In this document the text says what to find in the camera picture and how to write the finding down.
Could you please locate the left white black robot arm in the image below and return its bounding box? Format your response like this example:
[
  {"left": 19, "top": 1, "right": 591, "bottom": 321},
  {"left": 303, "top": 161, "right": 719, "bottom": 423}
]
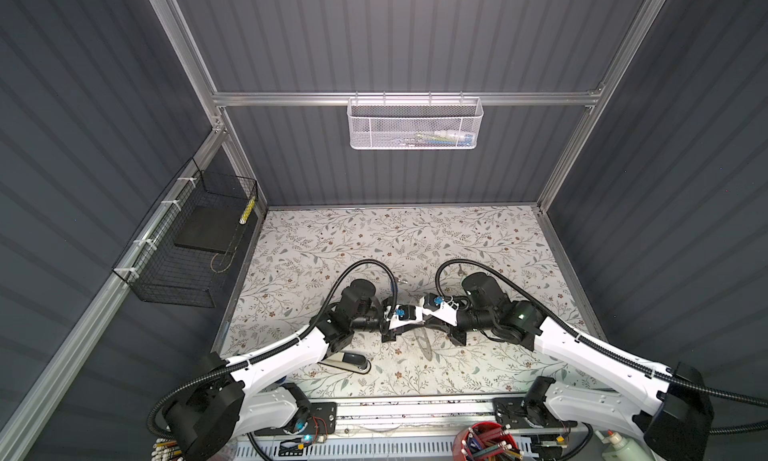
[{"left": 149, "top": 279, "right": 444, "bottom": 460}]

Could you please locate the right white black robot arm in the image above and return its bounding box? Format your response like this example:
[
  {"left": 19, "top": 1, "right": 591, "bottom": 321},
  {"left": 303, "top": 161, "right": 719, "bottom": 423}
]
[{"left": 420, "top": 272, "right": 714, "bottom": 460}]

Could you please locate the grey black stapler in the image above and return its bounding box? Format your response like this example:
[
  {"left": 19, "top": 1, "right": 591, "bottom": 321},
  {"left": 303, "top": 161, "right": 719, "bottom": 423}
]
[{"left": 320, "top": 352, "right": 371, "bottom": 375}]

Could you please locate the red pencil cup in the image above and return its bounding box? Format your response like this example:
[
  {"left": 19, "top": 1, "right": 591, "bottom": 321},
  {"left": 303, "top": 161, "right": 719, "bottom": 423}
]
[{"left": 452, "top": 421, "right": 523, "bottom": 461}]

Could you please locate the yellow marker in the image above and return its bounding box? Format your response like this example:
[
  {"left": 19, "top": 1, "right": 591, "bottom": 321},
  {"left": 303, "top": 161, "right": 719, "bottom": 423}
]
[{"left": 238, "top": 196, "right": 256, "bottom": 225}]

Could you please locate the white glue bottle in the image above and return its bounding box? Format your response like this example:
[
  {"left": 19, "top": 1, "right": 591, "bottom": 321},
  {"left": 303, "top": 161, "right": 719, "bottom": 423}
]
[{"left": 595, "top": 431, "right": 654, "bottom": 461}]

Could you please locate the black foam pad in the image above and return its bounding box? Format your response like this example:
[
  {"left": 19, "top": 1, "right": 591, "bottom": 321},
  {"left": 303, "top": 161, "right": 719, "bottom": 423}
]
[{"left": 174, "top": 206, "right": 243, "bottom": 254}]

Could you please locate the clear pencil jar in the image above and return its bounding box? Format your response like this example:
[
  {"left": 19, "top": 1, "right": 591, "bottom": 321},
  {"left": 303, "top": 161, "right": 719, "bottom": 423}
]
[{"left": 150, "top": 438, "right": 183, "bottom": 461}]

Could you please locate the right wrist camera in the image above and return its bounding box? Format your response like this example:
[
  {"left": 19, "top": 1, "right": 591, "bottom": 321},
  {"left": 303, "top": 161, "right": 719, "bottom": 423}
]
[{"left": 421, "top": 293, "right": 460, "bottom": 326}]

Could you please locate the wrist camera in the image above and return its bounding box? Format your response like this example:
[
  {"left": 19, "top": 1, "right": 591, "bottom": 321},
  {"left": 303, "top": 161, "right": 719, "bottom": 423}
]
[
  {"left": 389, "top": 305, "right": 424, "bottom": 331},
  {"left": 421, "top": 293, "right": 460, "bottom": 326}
]

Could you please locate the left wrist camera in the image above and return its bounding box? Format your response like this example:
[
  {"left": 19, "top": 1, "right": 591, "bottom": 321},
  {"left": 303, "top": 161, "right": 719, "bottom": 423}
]
[{"left": 389, "top": 305, "right": 424, "bottom": 331}]

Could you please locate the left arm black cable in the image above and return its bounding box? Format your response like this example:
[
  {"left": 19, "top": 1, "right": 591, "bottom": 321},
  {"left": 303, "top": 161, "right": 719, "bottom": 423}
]
[{"left": 145, "top": 258, "right": 400, "bottom": 441}]

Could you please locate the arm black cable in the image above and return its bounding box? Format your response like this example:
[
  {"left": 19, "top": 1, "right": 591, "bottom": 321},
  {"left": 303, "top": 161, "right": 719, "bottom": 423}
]
[
  {"left": 434, "top": 258, "right": 768, "bottom": 435},
  {"left": 145, "top": 258, "right": 400, "bottom": 441}
]

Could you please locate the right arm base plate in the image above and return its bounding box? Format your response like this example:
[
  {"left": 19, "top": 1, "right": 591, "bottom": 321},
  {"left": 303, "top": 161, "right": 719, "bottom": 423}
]
[{"left": 491, "top": 395, "right": 578, "bottom": 430}]

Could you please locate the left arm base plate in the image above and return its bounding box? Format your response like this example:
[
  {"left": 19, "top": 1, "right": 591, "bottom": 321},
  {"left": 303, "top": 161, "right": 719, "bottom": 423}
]
[{"left": 255, "top": 401, "right": 338, "bottom": 436}]

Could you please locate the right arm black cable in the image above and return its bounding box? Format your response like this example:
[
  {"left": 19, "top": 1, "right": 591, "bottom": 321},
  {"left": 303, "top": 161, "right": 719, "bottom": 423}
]
[{"left": 434, "top": 258, "right": 768, "bottom": 435}]

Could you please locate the white wire mesh basket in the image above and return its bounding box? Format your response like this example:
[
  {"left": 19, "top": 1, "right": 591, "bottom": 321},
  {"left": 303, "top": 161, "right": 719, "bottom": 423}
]
[{"left": 346, "top": 95, "right": 484, "bottom": 150}]

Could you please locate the black wire basket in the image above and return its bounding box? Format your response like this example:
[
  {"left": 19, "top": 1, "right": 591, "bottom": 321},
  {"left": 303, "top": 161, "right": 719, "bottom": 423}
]
[{"left": 113, "top": 160, "right": 260, "bottom": 308}]

